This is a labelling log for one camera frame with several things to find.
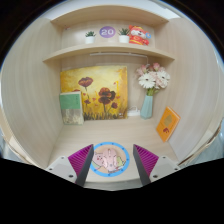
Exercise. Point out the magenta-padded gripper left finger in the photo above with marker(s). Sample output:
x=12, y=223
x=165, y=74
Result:
x=63, y=166

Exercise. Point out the round purple sign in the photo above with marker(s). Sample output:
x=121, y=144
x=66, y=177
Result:
x=107, y=32

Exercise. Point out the round blue-rimmed cartoon mouse pad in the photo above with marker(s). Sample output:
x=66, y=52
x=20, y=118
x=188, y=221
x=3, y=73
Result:
x=110, y=145

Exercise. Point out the yellow poppy flower painting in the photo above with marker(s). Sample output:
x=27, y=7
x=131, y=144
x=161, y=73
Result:
x=100, y=80

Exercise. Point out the green and beige book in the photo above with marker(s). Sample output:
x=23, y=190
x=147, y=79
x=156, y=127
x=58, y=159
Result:
x=71, y=106

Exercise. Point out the red and white plush toy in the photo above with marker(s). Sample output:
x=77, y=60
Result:
x=139, y=36

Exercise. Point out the pale teal faceted vase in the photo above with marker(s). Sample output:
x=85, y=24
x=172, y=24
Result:
x=146, y=108

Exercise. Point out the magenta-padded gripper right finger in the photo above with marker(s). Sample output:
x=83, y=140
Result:
x=163, y=166

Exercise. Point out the white light bar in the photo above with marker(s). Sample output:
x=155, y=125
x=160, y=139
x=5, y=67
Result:
x=118, y=54

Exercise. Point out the small potted green plant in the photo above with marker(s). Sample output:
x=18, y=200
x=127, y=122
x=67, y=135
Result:
x=124, y=37
x=90, y=38

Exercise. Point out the orange book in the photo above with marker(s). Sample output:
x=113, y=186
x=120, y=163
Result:
x=167, y=124

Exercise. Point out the pink and white flower bouquet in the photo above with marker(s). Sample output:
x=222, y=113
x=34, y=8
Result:
x=153, y=78

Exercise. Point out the light wooden shelf board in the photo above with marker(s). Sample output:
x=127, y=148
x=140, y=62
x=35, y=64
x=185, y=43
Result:
x=106, y=48

